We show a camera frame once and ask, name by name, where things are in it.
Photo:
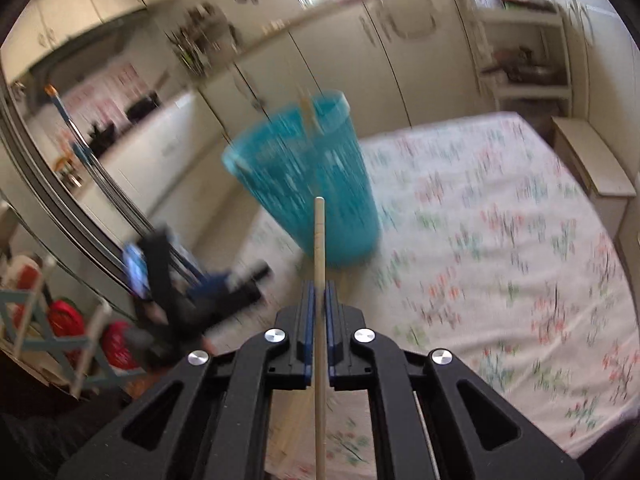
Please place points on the red patterned slipper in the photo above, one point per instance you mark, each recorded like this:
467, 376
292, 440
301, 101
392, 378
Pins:
65, 320

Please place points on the white drawer cabinet unit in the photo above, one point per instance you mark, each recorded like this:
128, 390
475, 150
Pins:
605, 50

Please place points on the range hood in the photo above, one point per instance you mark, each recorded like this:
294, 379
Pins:
75, 55

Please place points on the floral tablecloth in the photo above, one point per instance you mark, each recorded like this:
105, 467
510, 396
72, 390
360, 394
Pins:
500, 260

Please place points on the black frying pan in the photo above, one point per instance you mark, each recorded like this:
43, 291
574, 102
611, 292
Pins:
142, 107

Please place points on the wall utensil rack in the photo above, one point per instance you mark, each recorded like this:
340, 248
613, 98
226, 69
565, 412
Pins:
200, 40

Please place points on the grey sliding door frame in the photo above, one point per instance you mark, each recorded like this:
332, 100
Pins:
50, 195

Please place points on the white upper cabinets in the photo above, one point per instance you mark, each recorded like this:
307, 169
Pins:
75, 5

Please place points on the pink red slipper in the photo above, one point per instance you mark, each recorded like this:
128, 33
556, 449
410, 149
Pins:
117, 345

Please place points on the white trolley rack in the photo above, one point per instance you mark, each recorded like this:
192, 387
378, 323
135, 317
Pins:
520, 90

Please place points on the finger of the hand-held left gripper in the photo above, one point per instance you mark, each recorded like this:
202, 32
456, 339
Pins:
240, 287
157, 270

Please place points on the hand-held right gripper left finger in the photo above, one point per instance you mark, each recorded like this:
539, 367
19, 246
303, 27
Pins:
309, 320

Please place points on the blue and white shoe rack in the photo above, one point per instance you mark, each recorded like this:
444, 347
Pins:
50, 345

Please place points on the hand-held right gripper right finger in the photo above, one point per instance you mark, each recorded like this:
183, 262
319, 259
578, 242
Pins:
330, 320

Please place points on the blue plastic basket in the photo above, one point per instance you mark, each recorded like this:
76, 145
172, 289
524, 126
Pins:
280, 185

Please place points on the white orange plush slipper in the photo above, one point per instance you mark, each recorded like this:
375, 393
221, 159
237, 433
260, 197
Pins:
25, 270

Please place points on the white hanging plastic bag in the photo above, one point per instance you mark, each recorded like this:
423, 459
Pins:
405, 17

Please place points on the white base cabinets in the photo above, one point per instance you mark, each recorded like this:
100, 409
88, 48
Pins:
340, 70

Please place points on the white step stool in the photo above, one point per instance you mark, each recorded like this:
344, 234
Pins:
595, 165

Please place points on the long wooden chopstick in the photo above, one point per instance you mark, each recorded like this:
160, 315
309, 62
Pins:
320, 240

